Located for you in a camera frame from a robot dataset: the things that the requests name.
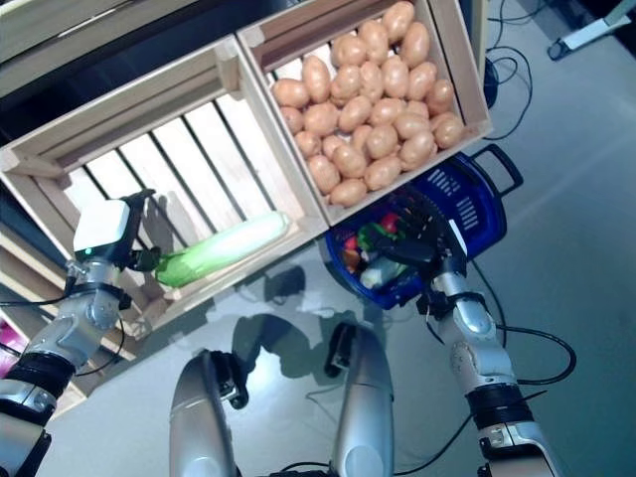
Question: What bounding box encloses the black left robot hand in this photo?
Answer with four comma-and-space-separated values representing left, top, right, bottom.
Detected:
73, 188, 161, 273

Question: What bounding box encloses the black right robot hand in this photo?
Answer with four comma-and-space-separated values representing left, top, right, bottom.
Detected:
370, 191, 469, 279

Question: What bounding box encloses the napa cabbage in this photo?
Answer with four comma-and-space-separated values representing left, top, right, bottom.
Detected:
154, 211, 289, 288
360, 256, 409, 289

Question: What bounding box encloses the blue plastic shopping basket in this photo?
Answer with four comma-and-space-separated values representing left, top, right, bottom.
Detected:
325, 144, 524, 312

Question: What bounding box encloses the small green cabbage head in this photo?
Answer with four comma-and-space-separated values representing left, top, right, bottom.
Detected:
358, 223, 394, 250

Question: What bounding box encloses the purple white onion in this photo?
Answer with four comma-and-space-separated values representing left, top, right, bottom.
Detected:
0, 319, 30, 350

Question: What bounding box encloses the black power adapter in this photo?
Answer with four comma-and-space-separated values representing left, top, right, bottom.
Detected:
262, 267, 305, 302

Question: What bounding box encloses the wooden slatted cabbage crate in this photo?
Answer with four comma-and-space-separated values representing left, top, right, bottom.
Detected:
0, 34, 329, 344

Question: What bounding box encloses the wooden potato crate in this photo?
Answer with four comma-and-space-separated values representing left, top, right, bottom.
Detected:
237, 0, 496, 228

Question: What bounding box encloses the black round floor puck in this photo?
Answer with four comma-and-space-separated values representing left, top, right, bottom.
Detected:
484, 57, 500, 108

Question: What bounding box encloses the silver right robot leg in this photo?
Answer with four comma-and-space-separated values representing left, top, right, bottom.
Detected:
325, 322, 397, 477

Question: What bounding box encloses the silver robot leg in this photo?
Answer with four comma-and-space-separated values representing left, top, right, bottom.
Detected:
325, 322, 397, 477
168, 347, 249, 477

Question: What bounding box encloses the wooden display shelf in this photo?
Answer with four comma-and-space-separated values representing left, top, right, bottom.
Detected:
0, 0, 491, 413

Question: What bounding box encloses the silver left robot leg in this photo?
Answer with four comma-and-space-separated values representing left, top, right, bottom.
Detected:
168, 347, 249, 477

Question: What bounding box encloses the white table leg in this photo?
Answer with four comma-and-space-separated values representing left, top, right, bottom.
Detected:
549, 2, 630, 62

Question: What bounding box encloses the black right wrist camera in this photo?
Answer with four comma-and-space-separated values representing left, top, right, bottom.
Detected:
415, 291, 446, 319

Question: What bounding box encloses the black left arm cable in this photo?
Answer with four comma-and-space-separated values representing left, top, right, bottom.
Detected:
0, 292, 131, 379

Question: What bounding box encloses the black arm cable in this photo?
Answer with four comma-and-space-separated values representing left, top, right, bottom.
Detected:
392, 325, 577, 473
0, 292, 131, 379

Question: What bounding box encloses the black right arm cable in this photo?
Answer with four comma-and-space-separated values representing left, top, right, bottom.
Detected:
392, 325, 577, 473

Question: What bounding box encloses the black floor cable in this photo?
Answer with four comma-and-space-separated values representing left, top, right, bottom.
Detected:
486, 0, 536, 140

